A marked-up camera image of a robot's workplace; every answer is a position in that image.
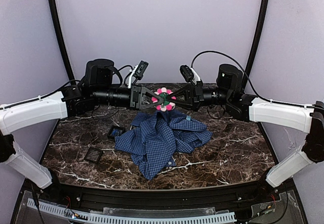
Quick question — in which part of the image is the pink pompom brooch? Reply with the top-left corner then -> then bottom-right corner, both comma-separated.
155,87 -> 176,112

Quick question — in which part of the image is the right black frame post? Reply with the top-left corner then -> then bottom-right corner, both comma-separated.
241,0 -> 272,83

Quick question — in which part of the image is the camera black cable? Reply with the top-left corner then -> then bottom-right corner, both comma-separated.
0,65 -> 134,108
191,51 -> 314,108

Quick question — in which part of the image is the black square box lid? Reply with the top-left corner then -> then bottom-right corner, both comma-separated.
84,147 -> 103,164

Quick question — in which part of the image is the left camera black cable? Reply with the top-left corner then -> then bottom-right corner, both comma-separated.
0,65 -> 134,108

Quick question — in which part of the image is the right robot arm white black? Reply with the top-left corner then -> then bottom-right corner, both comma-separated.
166,64 -> 323,188

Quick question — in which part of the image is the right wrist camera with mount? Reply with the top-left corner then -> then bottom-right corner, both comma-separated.
180,65 -> 203,87

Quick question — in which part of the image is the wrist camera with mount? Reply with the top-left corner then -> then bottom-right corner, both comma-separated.
124,61 -> 149,89
180,65 -> 203,87

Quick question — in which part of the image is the black front aluminium rail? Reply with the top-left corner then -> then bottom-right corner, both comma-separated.
62,181 -> 256,210

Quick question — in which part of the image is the right camera black cable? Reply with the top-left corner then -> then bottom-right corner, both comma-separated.
191,51 -> 314,108

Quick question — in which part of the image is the blue checked shirt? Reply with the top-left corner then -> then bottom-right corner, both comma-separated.
115,110 -> 212,180

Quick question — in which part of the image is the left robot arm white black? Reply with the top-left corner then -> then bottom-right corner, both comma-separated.
1,59 -> 164,190

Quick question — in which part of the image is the white slotted cable duct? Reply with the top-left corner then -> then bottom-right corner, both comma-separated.
24,198 -> 237,223

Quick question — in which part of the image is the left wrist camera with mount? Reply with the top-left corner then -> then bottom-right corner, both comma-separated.
124,61 -> 149,89

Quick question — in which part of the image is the black frame post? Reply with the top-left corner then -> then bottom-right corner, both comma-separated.
241,0 -> 272,83
48,0 -> 76,84

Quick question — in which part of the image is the left black frame post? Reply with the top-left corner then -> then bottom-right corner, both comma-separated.
48,0 -> 76,84

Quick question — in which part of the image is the black square box base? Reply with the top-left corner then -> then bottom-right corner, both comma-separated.
107,125 -> 126,140

